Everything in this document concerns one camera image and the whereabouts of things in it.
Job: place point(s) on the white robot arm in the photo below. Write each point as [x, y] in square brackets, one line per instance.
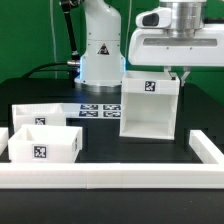
[102, 64]

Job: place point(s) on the white drawer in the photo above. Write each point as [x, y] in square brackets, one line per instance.
[45, 144]
[38, 114]

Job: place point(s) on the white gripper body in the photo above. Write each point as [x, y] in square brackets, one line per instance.
[174, 34]

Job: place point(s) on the white front drawer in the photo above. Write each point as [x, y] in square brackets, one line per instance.
[45, 144]

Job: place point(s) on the white marker sheet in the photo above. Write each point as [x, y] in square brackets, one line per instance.
[92, 111]

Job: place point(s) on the white U-shaped fence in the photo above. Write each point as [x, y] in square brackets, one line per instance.
[209, 173]

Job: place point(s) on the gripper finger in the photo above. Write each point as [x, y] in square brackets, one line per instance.
[186, 72]
[167, 70]

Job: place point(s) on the white drawer cabinet box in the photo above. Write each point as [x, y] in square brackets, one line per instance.
[149, 104]

